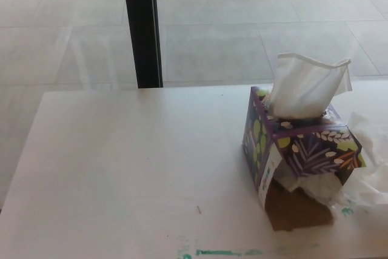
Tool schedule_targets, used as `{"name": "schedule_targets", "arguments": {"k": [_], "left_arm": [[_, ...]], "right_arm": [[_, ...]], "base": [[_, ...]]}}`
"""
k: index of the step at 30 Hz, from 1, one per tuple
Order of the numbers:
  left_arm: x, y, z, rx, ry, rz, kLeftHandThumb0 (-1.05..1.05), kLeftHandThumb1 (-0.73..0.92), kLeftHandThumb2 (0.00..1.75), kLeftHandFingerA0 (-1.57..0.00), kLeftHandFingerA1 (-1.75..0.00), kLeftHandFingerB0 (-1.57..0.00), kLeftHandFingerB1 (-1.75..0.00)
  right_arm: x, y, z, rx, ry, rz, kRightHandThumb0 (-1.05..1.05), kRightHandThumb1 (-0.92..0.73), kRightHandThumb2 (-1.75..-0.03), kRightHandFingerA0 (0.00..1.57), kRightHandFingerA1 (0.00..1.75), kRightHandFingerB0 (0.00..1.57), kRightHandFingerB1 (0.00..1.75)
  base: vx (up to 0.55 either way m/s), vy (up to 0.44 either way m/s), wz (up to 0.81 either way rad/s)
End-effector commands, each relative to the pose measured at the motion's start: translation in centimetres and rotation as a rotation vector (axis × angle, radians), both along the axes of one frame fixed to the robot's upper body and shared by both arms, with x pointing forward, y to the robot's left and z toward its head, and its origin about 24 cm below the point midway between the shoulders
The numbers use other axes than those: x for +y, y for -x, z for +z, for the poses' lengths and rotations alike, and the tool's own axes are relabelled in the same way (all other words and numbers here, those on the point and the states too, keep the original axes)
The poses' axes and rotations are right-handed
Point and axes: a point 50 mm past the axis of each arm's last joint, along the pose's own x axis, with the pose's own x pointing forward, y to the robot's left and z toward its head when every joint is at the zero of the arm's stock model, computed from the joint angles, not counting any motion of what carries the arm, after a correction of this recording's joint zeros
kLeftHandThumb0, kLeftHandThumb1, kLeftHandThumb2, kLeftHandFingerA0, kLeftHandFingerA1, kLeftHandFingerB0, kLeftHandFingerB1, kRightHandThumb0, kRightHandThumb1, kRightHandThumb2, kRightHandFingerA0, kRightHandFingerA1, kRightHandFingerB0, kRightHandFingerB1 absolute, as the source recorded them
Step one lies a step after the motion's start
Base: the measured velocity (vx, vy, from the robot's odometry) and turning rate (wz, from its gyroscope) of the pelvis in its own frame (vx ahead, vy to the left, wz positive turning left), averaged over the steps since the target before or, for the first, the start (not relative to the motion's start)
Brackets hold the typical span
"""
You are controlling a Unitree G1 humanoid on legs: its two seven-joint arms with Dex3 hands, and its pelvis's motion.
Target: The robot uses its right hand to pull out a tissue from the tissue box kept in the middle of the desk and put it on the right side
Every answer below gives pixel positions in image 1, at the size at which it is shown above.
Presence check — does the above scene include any black window frame post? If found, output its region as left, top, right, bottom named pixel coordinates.
left=121, top=0, right=164, bottom=89

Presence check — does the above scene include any crumpled white tissue wad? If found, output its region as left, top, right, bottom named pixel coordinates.
left=274, top=173, right=346, bottom=209

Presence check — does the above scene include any white tissue in box opening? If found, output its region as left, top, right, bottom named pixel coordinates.
left=268, top=52, right=353, bottom=119

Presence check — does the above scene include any white pulled tissue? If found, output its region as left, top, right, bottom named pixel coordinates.
left=345, top=112, right=388, bottom=216

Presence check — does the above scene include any purple floral tissue box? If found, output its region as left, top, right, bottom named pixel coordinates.
left=241, top=86, right=367, bottom=232

